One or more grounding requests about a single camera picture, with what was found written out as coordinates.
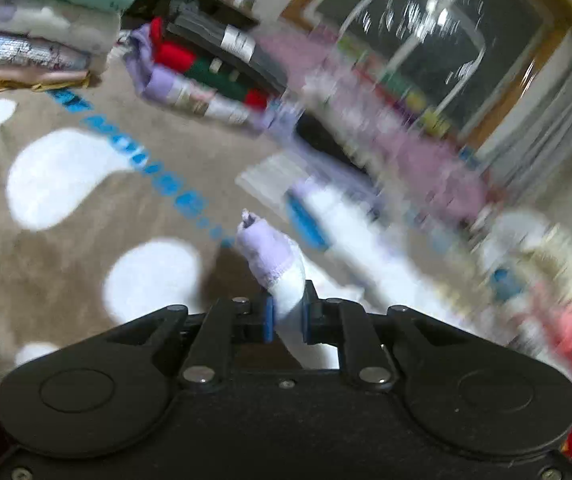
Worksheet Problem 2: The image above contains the white purple floral garment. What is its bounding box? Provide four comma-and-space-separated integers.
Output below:
236, 179, 471, 370

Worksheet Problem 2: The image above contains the purple floral quilt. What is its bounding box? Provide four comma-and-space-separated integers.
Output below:
255, 24, 487, 223

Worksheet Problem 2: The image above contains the beige cartoon carpet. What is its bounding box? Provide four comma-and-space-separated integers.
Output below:
0, 62, 309, 380

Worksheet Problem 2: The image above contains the yellow pink bedding pile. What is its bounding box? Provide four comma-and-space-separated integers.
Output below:
474, 209, 572, 391

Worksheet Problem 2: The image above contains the colourful alphabet foam border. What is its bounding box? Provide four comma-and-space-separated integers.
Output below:
335, 37, 455, 139

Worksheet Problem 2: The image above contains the red green striped clothing pile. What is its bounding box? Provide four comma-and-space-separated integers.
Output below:
124, 0, 288, 125

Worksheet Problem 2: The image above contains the wood framed window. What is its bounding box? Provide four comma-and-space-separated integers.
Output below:
283, 0, 572, 155

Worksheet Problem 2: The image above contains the grey curtain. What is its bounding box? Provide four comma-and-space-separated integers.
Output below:
476, 29, 572, 202

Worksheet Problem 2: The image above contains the white curved tube frame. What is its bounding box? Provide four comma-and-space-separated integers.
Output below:
339, 0, 487, 110

